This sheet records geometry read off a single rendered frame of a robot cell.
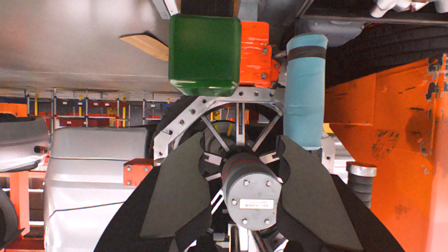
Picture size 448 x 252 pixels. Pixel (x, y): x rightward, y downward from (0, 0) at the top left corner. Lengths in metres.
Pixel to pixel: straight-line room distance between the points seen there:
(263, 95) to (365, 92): 0.34
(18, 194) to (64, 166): 3.80
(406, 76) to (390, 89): 0.05
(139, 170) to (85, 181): 0.59
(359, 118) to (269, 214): 0.46
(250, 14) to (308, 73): 0.41
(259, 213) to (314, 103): 0.26
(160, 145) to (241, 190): 0.27
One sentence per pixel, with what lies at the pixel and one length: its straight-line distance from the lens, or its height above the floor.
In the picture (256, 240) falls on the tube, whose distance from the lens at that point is 0.54.
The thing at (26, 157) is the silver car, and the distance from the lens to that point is 3.12.
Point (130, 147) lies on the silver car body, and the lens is 0.97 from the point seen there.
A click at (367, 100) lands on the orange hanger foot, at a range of 0.70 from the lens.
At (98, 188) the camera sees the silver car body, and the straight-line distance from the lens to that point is 1.10.
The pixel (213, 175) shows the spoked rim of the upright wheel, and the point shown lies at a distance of 0.63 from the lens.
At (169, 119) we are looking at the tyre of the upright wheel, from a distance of 0.60.
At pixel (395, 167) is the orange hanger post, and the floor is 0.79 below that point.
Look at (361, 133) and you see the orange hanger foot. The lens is 0.74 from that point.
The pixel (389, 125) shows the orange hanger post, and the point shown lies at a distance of 0.63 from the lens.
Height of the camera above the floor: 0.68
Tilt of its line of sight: 2 degrees up
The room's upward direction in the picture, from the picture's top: 178 degrees counter-clockwise
